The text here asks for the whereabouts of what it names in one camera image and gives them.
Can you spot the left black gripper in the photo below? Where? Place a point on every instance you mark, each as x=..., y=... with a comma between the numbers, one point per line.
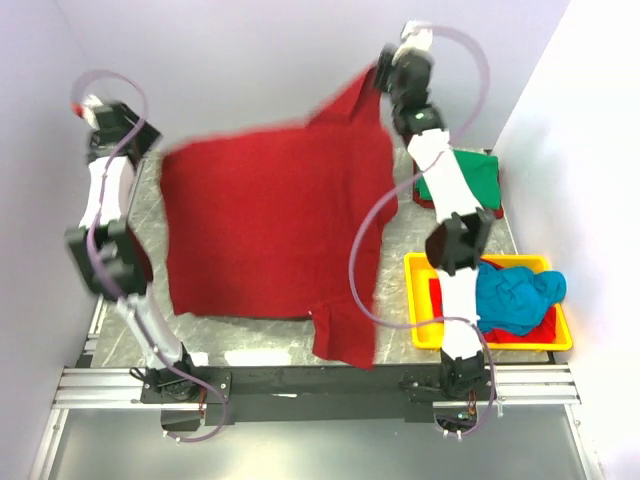
x=150, y=137

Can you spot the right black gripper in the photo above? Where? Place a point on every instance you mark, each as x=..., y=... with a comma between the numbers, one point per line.
x=383, y=68

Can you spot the dark red t-shirt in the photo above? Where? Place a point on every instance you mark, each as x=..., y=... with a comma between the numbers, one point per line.
x=264, y=224

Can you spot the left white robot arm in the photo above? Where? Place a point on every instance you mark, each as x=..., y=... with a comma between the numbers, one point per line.
x=109, y=256

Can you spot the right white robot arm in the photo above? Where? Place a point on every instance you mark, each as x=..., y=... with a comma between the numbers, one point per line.
x=455, y=246

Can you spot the folded green t-shirt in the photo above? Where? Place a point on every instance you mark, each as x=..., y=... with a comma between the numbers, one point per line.
x=480, y=171

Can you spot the folded red t-shirt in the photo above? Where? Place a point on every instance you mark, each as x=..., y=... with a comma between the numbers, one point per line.
x=497, y=214

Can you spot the yellow plastic bin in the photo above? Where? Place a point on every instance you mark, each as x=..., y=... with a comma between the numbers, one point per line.
x=424, y=301

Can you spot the blue t-shirt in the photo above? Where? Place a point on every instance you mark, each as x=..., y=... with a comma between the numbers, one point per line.
x=515, y=295

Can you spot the bright red t-shirt in bin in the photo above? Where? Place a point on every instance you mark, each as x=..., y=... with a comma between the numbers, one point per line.
x=530, y=330

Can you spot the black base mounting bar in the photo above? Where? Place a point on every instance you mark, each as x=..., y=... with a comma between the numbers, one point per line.
x=401, y=401

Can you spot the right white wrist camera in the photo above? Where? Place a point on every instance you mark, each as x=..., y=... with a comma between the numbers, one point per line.
x=416, y=37

